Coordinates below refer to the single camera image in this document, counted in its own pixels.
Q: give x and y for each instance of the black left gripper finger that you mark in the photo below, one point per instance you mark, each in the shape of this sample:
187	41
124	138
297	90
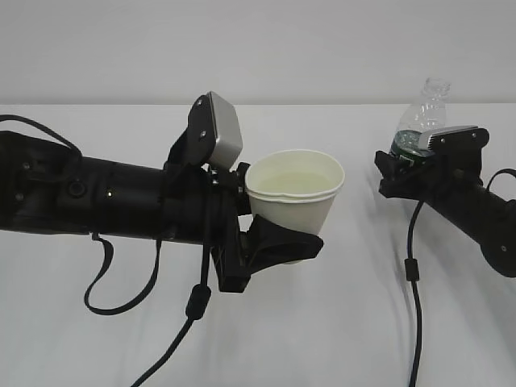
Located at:
267	244
240	176

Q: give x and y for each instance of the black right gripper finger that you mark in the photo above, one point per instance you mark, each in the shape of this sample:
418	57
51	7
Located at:
399	178

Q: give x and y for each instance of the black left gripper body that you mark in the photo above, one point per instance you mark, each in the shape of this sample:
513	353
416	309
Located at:
204	206

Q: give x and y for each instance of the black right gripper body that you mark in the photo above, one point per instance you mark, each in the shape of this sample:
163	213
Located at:
450	181

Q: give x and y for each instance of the white paper cup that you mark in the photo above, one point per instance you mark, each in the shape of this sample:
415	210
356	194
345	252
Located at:
294	189

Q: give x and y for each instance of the clear green-label water bottle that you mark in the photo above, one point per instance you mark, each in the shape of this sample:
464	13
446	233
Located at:
426	112

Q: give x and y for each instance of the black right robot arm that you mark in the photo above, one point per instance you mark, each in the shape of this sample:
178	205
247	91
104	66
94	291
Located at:
494	232

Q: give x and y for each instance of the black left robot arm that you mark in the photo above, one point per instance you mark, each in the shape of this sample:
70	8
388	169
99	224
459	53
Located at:
46	188

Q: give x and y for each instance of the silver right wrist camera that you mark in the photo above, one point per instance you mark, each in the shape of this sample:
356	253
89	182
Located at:
450	141

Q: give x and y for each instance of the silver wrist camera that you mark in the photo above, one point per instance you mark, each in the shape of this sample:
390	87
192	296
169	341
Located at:
212	135
450	141

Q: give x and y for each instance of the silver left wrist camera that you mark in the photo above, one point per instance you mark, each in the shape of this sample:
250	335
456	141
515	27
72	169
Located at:
212	135

